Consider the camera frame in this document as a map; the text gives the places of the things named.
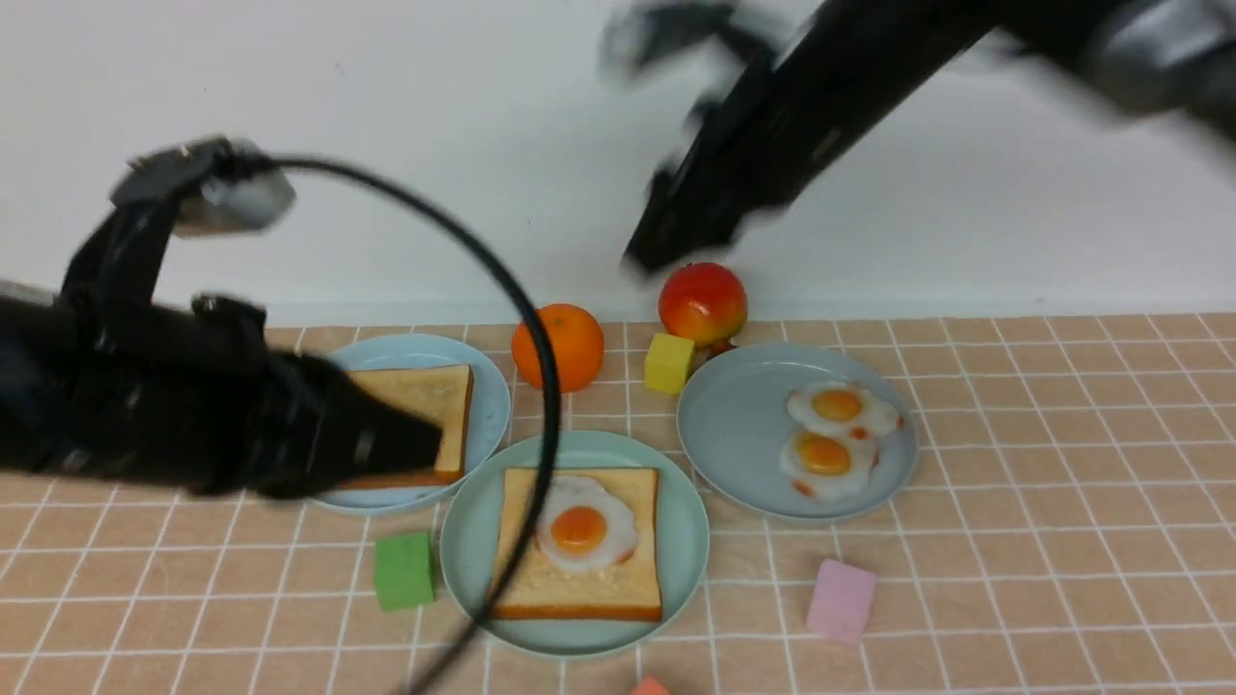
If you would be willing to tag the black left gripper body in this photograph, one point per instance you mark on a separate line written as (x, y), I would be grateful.
(164, 398)

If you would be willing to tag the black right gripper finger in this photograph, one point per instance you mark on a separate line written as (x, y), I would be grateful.
(700, 212)

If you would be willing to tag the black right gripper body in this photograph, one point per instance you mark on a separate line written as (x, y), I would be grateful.
(794, 110)

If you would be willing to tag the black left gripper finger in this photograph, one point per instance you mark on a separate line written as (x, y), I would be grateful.
(388, 439)

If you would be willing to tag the toast slice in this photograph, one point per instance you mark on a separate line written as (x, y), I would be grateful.
(627, 592)
(442, 395)

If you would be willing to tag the fried egg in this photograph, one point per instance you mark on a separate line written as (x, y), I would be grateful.
(842, 409)
(826, 469)
(584, 528)

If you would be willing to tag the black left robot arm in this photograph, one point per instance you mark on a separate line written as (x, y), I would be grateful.
(40, 344)

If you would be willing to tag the red apple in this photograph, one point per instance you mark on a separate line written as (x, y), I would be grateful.
(705, 303)

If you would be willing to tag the teal centre plate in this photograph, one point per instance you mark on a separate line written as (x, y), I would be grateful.
(470, 559)

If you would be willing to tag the light blue left plate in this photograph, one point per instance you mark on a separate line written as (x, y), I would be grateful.
(489, 414)

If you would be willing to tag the green cube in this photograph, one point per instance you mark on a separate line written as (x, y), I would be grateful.
(404, 571)

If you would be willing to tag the yellow cube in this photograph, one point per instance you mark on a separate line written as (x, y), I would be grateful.
(668, 363)

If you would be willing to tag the orange fruit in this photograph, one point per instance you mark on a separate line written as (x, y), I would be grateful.
(577, 341)

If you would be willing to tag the grey-blue right plate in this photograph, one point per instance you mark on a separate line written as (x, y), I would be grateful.
(733, 422)

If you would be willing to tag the fried egg back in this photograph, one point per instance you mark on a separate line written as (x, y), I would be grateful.
(842, 409)

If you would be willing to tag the red-orange cube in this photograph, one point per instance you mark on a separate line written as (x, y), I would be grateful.
(650, 685)

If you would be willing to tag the pink cube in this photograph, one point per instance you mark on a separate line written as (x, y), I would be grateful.
(840, 605)

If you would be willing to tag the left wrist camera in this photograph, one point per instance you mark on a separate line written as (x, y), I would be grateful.
(215, 185)

